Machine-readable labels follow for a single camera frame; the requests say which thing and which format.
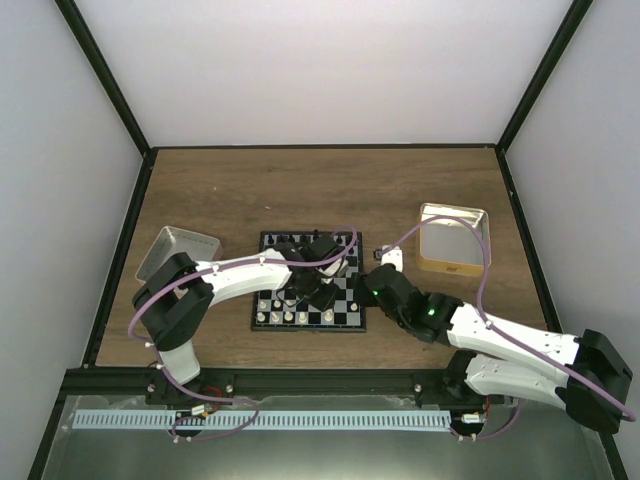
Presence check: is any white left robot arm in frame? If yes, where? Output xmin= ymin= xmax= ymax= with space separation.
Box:
xmin=128 ymin=234 xmax=357 ymax=404

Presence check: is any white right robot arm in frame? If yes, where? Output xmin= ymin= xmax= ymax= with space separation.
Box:
xmin=354 ymin=264 xmax=638 ymax=434

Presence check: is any black white chess board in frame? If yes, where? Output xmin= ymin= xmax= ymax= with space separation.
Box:
xmin=250 ymin=240 xmax=366 ymax=333

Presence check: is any row of black chess pieces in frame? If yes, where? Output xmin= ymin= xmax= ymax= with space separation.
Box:
xmin=260 ymin=229 xmax=362 ymax=261

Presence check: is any gold metal tin box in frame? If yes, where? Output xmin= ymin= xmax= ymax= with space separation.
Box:
xmin=417 ymin=203 xmax=491 ymax=277

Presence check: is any pink metal tin box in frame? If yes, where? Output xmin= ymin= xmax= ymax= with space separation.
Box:
xmin=135 ymin=226 xmax=223 ymax=284

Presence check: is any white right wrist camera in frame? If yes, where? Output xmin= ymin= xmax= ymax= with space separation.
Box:
xmin=374 ymin=245 xmax=404 ymax=272

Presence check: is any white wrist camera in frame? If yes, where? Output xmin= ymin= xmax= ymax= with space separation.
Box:
xmin=374 ymin=245 xmax=404 ymax=272
xmin=318 ymin=257 xmax=349 ymax=283

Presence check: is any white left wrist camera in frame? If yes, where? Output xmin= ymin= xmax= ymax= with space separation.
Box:
xmin=318 ymin=257 xmax=349 ymax=283

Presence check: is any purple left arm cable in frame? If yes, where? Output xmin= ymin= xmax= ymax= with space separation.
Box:
xmin=128 ymin=224 xmax=359 ymax=401

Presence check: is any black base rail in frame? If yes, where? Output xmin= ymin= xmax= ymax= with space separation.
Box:
xmin=64 ymin=367 xmax=591 ymax=406

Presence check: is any black enclosure frame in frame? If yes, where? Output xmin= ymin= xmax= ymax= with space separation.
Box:
xmin=27 ymin=0 xmax=629 ymax=480

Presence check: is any light blue cable duct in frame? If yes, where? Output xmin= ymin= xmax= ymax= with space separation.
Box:
xmin=72 ymin=410 xmax=451 ymax=432

